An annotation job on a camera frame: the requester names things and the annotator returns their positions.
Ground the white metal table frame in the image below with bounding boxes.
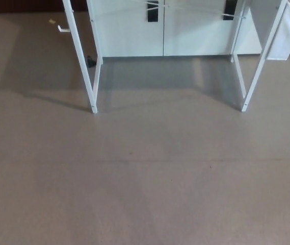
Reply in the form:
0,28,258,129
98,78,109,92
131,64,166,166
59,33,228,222
62,0,288,114

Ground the white fabric side panel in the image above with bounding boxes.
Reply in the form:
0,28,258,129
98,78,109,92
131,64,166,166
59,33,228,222
248,0,290,61

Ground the white cabinet with black handles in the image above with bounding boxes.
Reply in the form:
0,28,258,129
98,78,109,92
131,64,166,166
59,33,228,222
86,0,264,58

